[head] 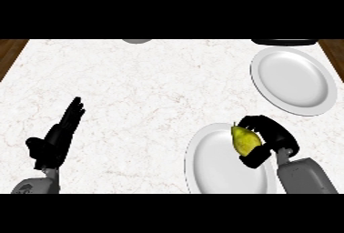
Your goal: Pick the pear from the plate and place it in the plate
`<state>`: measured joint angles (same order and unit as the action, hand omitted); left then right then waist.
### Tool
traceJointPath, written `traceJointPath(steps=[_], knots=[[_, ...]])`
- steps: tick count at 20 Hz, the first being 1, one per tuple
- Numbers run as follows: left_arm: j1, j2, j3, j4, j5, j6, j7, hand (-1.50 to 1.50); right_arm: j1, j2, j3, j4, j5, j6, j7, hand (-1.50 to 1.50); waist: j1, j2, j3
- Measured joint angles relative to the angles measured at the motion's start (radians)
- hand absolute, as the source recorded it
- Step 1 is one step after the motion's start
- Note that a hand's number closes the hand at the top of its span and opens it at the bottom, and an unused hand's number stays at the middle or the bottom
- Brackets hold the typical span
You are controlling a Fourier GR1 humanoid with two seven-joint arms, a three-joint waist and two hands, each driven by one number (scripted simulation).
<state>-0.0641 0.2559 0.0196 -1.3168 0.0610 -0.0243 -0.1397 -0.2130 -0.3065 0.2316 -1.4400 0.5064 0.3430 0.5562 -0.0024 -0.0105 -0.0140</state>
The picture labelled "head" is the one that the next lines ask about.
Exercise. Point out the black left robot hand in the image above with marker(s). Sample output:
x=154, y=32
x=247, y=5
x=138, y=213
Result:
x=56, y=141

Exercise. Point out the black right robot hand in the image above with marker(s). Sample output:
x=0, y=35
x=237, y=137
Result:
x=278, y=133

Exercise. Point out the yellow-green pear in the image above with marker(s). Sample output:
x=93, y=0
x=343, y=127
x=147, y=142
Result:
x=245, y=140

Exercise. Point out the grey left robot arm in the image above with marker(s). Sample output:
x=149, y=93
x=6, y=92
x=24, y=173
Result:
x=39, y=183

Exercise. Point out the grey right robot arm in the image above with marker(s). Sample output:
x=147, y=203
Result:
x=302, y=173

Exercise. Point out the white plate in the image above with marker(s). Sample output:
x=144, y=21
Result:
x=293, y=80
x=223, y=162

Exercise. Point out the black round object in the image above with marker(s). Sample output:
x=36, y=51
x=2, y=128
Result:
x=284, y=42

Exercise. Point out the grey round object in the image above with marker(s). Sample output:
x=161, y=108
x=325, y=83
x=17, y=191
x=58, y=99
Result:
x=136, y=41

